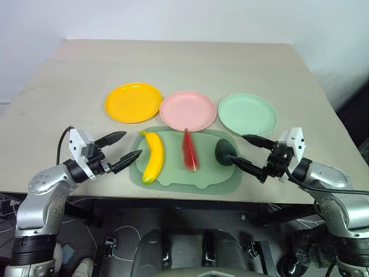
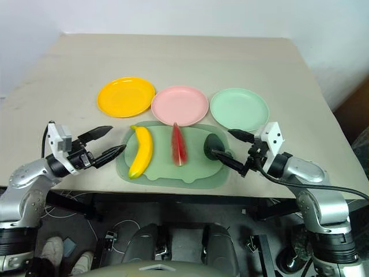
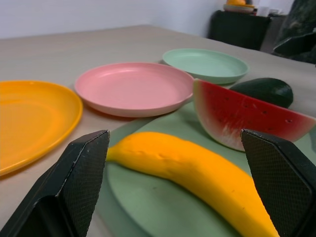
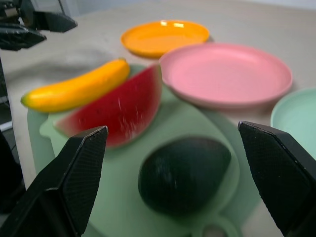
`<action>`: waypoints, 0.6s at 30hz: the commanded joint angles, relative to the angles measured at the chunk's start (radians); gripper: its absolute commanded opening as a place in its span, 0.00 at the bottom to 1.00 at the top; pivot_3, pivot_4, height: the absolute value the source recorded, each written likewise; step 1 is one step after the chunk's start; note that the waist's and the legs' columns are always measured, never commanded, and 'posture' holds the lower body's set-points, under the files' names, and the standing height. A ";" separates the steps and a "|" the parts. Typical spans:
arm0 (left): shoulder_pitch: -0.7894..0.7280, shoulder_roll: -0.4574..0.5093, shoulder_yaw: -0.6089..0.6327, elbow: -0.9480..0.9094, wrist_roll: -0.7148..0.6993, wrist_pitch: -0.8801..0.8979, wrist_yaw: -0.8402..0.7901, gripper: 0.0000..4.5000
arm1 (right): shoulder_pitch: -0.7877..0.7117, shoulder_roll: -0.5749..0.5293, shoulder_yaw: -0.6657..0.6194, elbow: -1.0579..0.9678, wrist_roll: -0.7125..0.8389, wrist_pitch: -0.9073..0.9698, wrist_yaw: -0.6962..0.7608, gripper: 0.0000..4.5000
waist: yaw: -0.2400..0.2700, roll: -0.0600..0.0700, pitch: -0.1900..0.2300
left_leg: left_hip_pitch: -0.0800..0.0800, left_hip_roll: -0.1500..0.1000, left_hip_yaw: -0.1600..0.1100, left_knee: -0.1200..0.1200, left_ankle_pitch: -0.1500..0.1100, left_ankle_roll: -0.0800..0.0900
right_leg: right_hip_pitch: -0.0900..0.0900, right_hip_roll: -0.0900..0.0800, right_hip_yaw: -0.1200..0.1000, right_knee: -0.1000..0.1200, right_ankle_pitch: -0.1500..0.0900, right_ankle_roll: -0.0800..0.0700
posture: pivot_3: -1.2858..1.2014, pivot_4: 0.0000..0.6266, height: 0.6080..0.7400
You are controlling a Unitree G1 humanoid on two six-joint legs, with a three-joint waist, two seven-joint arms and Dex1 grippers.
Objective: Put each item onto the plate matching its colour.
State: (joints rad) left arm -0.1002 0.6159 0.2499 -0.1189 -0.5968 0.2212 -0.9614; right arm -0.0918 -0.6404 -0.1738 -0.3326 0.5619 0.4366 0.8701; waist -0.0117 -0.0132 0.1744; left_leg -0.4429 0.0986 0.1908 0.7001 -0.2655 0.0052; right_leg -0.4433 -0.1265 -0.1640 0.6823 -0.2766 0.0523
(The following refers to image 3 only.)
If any dark green avocado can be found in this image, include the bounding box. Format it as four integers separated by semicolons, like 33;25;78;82
229;78;294;109

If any sage green plate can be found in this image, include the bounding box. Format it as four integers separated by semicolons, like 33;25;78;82
97;101;316;237

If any yellow banana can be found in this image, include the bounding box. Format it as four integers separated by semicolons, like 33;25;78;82
106;131;281;237

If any black cabinet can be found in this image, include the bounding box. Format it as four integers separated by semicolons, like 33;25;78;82
208;10;272;51

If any red watermelon slice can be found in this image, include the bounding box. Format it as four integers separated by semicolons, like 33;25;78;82
193;78;316;152

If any stack of plates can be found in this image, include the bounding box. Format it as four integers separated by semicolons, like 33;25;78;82
223;0;256;14

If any pink plate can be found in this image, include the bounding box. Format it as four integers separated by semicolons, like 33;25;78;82
74;62;195;118

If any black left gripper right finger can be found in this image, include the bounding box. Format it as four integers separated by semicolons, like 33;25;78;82
240;128;316;237

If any mint green plate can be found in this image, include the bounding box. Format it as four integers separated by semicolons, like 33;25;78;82
162;48;250;85

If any yellow plate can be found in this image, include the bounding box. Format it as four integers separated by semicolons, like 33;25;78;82
0;80;83;177

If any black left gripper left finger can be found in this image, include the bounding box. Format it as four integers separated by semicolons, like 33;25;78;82
0;129;110;237

